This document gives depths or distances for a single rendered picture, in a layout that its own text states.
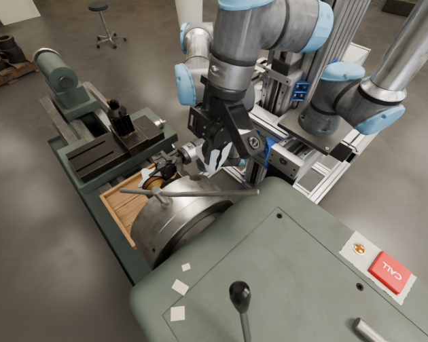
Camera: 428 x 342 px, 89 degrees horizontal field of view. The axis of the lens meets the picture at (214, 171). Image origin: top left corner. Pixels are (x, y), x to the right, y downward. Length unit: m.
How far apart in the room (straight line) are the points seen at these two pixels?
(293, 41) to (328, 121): 0.53
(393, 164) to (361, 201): 0.65
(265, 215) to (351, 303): 0.23
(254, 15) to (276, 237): 0.43
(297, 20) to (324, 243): 0.44
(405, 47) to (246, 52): 0.43
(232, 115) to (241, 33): 0.12
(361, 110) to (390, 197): 1.86
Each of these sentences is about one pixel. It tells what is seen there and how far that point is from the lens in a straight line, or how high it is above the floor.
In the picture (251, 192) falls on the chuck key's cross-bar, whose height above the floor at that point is 1.37.
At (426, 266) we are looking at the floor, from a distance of 2.40.
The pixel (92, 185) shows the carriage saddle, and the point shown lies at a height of 0.90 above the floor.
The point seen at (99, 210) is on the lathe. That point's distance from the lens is 1.51.
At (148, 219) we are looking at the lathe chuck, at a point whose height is 1.21.
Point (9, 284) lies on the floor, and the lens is 2.30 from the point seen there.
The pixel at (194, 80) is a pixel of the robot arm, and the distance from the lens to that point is 0.65.
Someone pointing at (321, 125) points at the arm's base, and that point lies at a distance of 0.90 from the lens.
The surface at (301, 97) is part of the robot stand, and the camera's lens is 1.13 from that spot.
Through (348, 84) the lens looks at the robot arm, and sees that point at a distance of 0.82.
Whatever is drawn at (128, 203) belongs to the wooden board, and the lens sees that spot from 1.05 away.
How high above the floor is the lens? 1.75
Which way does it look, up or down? 54 degrees down
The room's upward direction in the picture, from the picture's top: straight up
